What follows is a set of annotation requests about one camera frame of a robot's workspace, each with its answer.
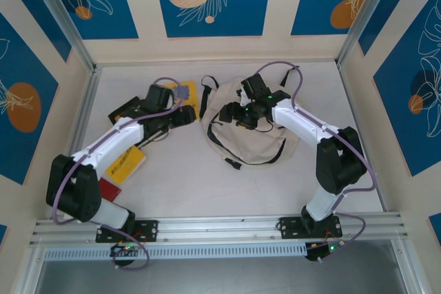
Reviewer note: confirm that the yellow cartoon cover book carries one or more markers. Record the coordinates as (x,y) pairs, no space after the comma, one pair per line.
(191,89)

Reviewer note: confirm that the aluminium table side rail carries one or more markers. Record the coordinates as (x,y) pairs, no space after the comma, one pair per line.
(347,94)
(87,101)

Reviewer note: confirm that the aluminium frame post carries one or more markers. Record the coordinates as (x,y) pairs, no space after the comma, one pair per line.
(352,49)
(73,39)

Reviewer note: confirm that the cream canvas backpack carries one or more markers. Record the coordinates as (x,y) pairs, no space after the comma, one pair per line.
(241,146)

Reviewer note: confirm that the right controller board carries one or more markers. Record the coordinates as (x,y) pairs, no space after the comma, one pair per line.
(320,251)

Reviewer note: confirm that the black book with deer print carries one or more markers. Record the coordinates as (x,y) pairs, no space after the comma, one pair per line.
(124,108)

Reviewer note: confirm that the red notebook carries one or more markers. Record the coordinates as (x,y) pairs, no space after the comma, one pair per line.
(110,190)

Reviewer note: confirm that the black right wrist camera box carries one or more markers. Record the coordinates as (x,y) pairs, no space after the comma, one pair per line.
(255,85)

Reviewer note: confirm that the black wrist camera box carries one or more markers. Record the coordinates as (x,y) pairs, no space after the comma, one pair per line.
(255,85)
(156,96)

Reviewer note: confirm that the aluminium mounting rail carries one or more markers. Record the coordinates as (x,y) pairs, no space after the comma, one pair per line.
(220,230)

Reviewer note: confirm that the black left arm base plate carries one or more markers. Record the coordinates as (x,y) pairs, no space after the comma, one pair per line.
(153,235)

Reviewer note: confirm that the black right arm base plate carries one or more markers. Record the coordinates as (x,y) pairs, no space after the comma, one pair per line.
(289,228)

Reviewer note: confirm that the yellow book with black title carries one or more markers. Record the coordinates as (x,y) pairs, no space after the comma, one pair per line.
(124,170)

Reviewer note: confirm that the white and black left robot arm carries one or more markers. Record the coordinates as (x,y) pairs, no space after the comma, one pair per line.
(127,135)

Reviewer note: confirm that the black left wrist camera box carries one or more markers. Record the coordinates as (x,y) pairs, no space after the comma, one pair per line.
(156,96)

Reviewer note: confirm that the controller board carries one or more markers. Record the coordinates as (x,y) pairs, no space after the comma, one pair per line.
(124,249)
(320,251)

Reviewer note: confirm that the left controller board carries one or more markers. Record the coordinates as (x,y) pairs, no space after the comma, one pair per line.
(124,249)

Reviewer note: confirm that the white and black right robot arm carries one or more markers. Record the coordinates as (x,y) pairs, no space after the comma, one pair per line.
(296,128)

